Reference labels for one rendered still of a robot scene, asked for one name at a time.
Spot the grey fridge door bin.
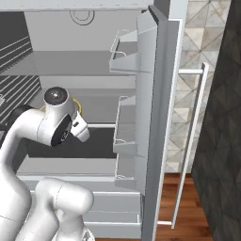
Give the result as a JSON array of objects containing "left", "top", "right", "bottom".
[
  {"left": 108, "top": 28, "right": 158, "bottom": 75},
  {"left": 114, "top": 155, "right": 146, "bottom": 191},
  {"left": 112, "top": 95, "right": 149, "bottom": 158}
]

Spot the white fridge door handle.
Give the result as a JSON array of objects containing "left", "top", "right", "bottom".
[{"left": 156, "top": 61, "right": 210, "bottom": 230}]

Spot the grey open fridge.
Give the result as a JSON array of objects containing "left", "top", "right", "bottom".
[{"left": 0, "top": 0, "right": 158, "bottom": 241}]

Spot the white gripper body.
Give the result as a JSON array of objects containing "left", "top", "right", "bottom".
[{"left": 70, "top": 118, "right": 91, "bottom": 143}]

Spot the yellow bowl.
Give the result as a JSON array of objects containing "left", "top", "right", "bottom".
[{"left": 39, "top": 96, "right": 84, "bottom": 115}]

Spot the grey fridge door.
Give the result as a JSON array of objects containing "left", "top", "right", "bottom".
[{"left": 108, "top": 5, "right": 185, "bottom": 241}]

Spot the grey fridge freezer drawer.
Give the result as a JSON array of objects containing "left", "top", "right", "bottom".
[{"left": 82, "top": 190, "right": 143, "bottom": 240}]

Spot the dark fridge drawer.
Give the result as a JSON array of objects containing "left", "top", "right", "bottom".
[{"left": 27, "top": 123, "right": 118, "bottom": 160}]

